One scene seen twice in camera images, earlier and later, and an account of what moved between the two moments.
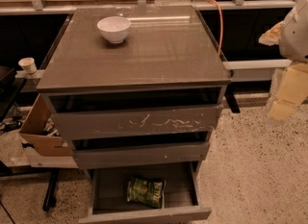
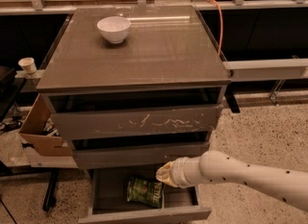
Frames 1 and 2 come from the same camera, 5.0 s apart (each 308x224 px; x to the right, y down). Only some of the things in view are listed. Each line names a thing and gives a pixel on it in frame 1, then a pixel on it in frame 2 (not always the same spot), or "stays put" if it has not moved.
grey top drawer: (124, 112) stays put
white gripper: (295, 38) to (177, 172)
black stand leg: (50, 199) stays put
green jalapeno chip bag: (147, 190) stays put
